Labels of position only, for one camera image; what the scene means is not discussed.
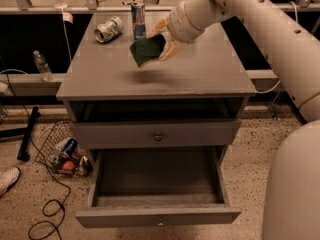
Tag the wire basket on floor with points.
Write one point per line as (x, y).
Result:
(49, 151)

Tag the white shoe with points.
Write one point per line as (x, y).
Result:
(8, 179)

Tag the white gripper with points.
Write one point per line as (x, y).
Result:
(180, 23)

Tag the grey wooden drawer cabinet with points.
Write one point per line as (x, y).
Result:
(204, 82)

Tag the closed grey upper drawer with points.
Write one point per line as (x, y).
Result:
(120, 135)

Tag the clear plastic water bottle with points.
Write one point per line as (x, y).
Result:
(42, 66)

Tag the round metal drawer knob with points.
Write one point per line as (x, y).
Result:
(158, 136)

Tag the orange ball in basket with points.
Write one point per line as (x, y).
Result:
(68, 166)

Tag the blue can in basket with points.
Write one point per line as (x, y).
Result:
(68, 147)

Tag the crushed green white can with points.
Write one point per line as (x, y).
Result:
(111, 28)

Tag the upright blue silver can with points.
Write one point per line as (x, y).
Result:
(138, 20)

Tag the open grey bottom drawer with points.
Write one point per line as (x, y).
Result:
(157, 187)

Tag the black bar on floor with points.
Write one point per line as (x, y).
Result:
(23, 154)

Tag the green yellow sponge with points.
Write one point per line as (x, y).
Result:
(146, 50)

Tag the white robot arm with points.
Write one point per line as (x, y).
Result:
(292, 201)

